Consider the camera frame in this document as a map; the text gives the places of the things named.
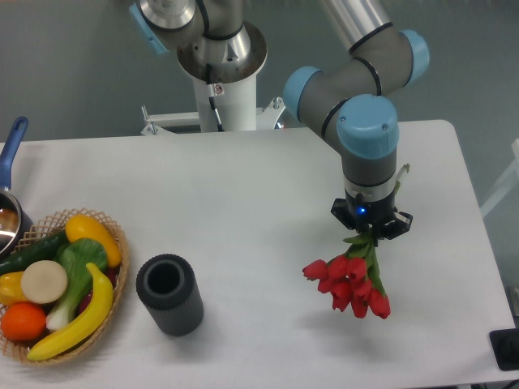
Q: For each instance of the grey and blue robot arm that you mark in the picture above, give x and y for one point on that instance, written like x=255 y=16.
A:
x=347 y=108

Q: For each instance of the black device at edge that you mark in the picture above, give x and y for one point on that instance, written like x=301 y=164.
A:
x=505 y=348

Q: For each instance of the red fruit in basket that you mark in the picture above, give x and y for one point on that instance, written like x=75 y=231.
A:
x=112 y=274

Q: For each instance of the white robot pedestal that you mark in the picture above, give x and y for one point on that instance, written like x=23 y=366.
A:
x=229 y=104

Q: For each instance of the yellow bell pepper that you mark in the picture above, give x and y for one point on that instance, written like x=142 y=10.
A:
x=10 y=289

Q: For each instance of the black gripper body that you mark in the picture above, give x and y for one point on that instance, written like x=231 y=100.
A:
x=355 y=211

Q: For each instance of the yellow squash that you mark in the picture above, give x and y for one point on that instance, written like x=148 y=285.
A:
x=81 y=226

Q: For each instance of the yellow banana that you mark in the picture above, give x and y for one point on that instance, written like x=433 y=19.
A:
x=83 y=325

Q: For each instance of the dark grey ribbed vase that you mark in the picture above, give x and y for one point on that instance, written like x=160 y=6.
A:
x=167 y=287

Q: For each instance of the green cucumber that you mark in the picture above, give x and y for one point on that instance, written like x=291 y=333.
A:
x=42 y=249

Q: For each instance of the orange fruit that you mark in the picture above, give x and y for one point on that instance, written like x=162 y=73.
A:
x=23 y=321

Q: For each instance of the white mounting bracket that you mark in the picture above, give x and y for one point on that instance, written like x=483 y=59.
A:
x=266 y=118

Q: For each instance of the red tulip bouquet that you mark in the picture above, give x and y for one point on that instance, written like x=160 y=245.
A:
x=352 y=278

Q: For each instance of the blue handled saucepan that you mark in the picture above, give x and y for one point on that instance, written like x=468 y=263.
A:
x=14 y=220

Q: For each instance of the beige round radish slice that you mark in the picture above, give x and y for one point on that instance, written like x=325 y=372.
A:
x=44 y=282

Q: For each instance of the green bok choy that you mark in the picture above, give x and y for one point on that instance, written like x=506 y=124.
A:
x=74 y=259

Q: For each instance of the woven wicker basket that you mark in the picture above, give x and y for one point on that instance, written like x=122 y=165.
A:
x=51 y=224

